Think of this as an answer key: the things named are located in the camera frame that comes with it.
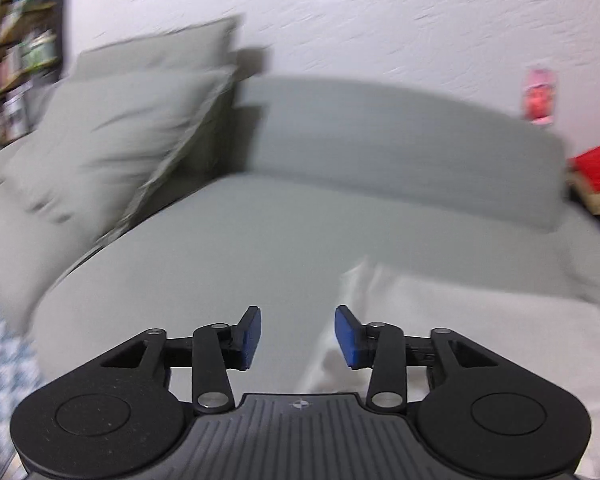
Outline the grey sofa cushion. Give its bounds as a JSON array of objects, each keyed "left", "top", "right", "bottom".
[
  {"left": 2, "top": 66, "right": 238, "bottom": 243},
  {"left": 70, "top": 16, "right": 243, "bottom": 86}
]

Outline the bookshelf with books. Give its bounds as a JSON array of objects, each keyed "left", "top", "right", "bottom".
[{"left": 0, "top": 0, "right": 67, "bottom": 148}]

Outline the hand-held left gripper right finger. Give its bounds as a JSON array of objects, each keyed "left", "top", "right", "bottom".
[{"left": 334, "top": 305, "right": 501, "bottom": 415}]

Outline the grey sofa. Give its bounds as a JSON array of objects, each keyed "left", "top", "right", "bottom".
[{"left": 0, "top": 75, "right": 600, "bottom": 461}]

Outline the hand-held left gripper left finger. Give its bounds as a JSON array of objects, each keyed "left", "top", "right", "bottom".
[{"left": 100, "top": 305, "right": 262, "bottom": 416}]

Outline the blue white patterned rug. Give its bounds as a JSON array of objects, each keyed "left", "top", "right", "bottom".
[{"left": 0, "top": 292, "right": 48, "bottom": 480}]

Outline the light grey hoodie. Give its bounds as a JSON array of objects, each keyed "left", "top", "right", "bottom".
[{"left": 297, "top": 257, "right": 600, "bottom": 396}]

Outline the wall poster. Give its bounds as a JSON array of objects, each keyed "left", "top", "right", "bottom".
[{"left": 521, "top": 66, "right": 559, "bottom": 127}]

